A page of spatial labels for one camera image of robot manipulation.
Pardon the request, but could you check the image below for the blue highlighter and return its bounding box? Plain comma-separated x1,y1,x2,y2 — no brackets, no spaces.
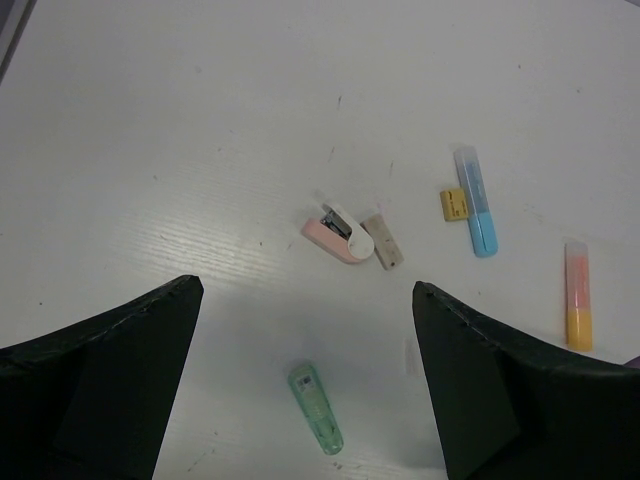
454,146,498,258

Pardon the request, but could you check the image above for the yellow eraser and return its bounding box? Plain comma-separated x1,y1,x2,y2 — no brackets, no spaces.
439,187,470,222

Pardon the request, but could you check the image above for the grey rectangular eraser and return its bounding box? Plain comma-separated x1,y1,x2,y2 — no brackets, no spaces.
361,214,404,271

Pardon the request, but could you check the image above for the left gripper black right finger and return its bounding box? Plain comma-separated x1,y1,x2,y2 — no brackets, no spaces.
412,282,639,479

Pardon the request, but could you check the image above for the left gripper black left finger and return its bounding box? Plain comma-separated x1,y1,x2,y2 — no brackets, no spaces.
1,275,204,479

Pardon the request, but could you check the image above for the orange highlighter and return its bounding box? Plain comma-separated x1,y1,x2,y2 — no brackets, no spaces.
564,241,593,352

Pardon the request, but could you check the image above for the pink and white stapler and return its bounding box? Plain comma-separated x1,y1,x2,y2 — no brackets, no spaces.
301,190,375,265

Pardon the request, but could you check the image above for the green correction tape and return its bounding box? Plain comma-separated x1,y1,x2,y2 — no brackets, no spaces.
287,362,344,456

